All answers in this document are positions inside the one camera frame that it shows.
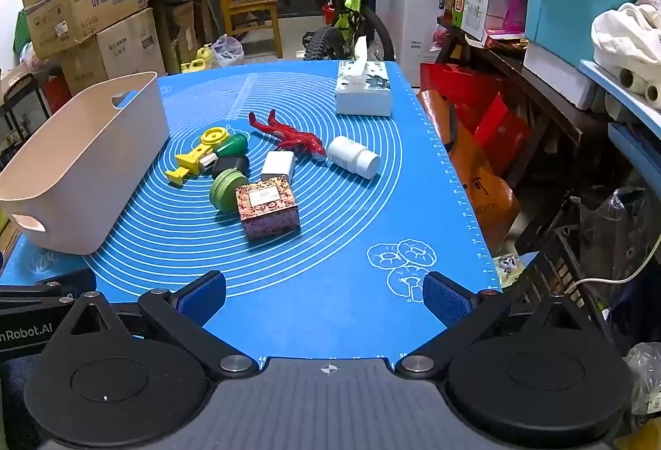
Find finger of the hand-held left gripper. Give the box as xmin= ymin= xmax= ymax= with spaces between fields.
xmin=0 ymin=268 xmax=97 ymax=314

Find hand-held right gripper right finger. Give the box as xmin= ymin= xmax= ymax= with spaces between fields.
xmin=395 ymin=271 xmax=618 ymax=377

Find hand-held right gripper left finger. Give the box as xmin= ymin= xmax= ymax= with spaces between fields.
xmin=40 ymin=270 xmax=258 ymax=380

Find beige plastic basket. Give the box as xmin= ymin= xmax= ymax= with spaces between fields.
xmin=0 ymin=71 xmax=171 ymax=256

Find white charger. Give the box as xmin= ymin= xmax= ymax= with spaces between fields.
xmin=261 ymin=150 xmax=296 ymax=182

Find white pill bottle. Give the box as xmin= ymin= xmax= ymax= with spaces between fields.
xmin=327 ymin=135 xmax=382 ymax=180

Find dark cloth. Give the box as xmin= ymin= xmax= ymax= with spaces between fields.
xmin=0 ymin=357 xmax=42 ymax=450

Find floral patterned box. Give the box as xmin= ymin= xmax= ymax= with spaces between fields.
xmin=235 ymin=175 xmax=301 ymax=241

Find green round tin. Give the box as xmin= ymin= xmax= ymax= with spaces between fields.
xmin=209 ymin=169 xmax=250 ymax=212

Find orange paper bag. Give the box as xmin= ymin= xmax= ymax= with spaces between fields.
xmin=418 ymin=91 xmax=520 ymax=252

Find black plastic crate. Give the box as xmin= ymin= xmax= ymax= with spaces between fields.
xmin=516 ymin=212 xmax=621 ymax=321

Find yellow plastic toy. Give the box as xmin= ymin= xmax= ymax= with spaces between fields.
xmin=166 ymin=127 xmax=231 ymax=186

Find blue silicone mat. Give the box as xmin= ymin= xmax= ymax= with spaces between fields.
xmin=0 ymin=60 xmax=504 ymax=363

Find black metal rack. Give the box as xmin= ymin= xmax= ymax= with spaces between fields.
xmin=0 ymin=73 xmax=52 ymax=156

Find red paper bag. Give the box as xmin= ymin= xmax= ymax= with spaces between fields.
xmin=419 ymin=62 xmax=533 ymax=162

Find red legs figurine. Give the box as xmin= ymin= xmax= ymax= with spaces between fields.
xmin=248 ymin=111 xmax=329 ymax=162

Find dark wooden side table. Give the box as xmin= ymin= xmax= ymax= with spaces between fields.
xmin=436 ymin=16 xmax=610 ymax=156

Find crumpled clear plastic bag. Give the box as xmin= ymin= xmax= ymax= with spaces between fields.
xmin=625 ymin=341 xmax=661 ymax=414

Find white tissue box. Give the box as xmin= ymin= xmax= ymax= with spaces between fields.
xmin=335 ymin=36 xmax=393 ymax=117

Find large brown cardboard box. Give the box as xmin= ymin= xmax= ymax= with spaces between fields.
xmin=62 ymin=8 xmax=166 ymax=94

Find light blue shelf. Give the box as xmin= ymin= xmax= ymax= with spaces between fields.
xmin=578 ymin=59 xmax=661 ymax=172

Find white foam box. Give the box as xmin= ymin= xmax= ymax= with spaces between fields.
xmin=523 ymin=41 xmax=600 ymax=111

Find small brown cardboard box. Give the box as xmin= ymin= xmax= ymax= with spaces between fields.
xmin=165 ymin=0 xmax=200 ymax=63

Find open printed cardboard box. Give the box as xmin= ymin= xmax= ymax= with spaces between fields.
xmin=19 ymin=0 xmax=148 ymax=61

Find paper rolls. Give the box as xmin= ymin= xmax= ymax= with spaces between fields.
xmin=617 ymin=68 xmax=661 ymax=110

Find wooden chair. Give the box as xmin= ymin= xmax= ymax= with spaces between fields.
xmin=205 ymin=0 xmax=284 ymax=59

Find green white carton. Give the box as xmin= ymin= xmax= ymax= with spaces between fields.
xmin=454 ymin=0 xmax=509 ymax=35

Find green black bicycle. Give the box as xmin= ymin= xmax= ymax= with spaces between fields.
xmin=302 ymin=0 xmax=396 ymax=63

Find teal storage bin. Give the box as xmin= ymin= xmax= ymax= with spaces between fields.
xmin=524 ymin=0 xmax=641 ymax=69

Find white cloth bundle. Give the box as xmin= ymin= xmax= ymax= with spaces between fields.
xmin=591 ymin=3 xmax=661 ymax=79

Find white cable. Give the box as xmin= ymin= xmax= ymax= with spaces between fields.
xmin=573 ymin=202 xmax=661 ymax=286

